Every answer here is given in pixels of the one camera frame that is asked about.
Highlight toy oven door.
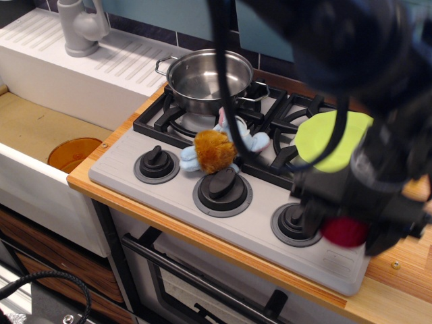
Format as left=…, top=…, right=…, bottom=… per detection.
left=112, top=207, right=370, bottom=323

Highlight left black stove knob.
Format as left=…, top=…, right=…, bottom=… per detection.
left=134, top=145, right=180, bottom=185

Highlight black oven door handle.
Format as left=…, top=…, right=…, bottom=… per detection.
left=121, top=234, right=281, bottom=323

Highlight grey toy stove top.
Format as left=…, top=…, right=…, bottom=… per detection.
left=88, top=80, right=372, bottom=297

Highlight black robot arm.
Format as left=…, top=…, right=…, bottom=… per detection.
left=246, top=1, right=431, bottom=256

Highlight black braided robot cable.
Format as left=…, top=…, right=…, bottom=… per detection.
left=207, top=0, right=350, bottom=171

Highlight black braided foreground cable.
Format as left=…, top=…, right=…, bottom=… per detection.
left=0, top=270, right=92, bottom=324

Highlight red toy sweet potato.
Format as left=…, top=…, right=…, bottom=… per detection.
left=321, top=217, right=369, bottom=248

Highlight grey toy faucet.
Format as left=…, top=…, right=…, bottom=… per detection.
left=57, top=0, right=110, bottom=57

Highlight stainless steel pot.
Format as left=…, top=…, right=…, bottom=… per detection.
left=155, top=49, right=270, bottom=116

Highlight middle black stove knob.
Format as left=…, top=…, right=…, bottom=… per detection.
left=192, top=167, right=253, bottom=218

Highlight lime green plate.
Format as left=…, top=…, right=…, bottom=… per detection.
left=294, top=111, right=373, bottom=173

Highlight wood grain drawer fronts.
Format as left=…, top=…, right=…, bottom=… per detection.
left=1, top=206, right=135, bottom=323

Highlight stuffed elephant with brown mane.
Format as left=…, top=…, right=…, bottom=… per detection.
left=180, top=108, right=270, bottom=175

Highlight white toy sink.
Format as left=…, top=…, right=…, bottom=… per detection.
left=1, top=9, right=185, bottom=257

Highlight black stove grate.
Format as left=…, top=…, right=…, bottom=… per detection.
left=133, top=86, right=335, bottom=169

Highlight black stove knob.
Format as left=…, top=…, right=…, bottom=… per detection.
left=192, top=167, right=253, bottom=218
left=134, top=145, right=180, bottom=185
left=271, top=203, right=322, bottom=248

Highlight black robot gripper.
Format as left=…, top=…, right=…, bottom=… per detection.
left=292, top=163, right=431, bottom=256

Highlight right black stove knob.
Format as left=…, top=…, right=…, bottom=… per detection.
left=271, top=203, right=322, bottom=248

